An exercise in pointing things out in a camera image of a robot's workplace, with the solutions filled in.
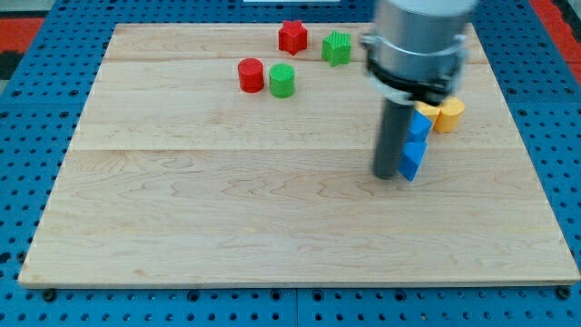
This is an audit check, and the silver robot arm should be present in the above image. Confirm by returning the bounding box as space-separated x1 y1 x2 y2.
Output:
361 0 478 105

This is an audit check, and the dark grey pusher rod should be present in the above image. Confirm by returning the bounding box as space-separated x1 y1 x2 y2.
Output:
372 99 414 179

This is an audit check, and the red cylinder block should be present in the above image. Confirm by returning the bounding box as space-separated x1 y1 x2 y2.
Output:
237 58 264 93

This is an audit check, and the lower blue block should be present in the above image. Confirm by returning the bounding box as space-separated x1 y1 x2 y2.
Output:
398 142 428 182

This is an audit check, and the green cylinder block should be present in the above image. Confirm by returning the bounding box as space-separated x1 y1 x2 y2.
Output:
269 63 295 98

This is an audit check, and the green star block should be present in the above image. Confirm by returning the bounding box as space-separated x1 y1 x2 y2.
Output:
321 30 351 66

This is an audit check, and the light wooden board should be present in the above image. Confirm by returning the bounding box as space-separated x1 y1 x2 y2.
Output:
18 24 580 289

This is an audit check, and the upper blue block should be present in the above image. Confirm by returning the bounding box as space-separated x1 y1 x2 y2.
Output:
406 111 432 143

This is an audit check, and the blue block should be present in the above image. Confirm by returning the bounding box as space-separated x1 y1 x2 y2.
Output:
398 142 428 182
406 111 432 143

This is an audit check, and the yellow hexagon block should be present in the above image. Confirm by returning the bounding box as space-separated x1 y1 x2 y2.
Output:
416 102 441 124

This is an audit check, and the red star block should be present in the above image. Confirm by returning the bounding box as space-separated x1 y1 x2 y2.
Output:
278 20 308 55

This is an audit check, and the yellow cylinder block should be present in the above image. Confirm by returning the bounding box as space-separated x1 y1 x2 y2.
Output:
434 96 466 133

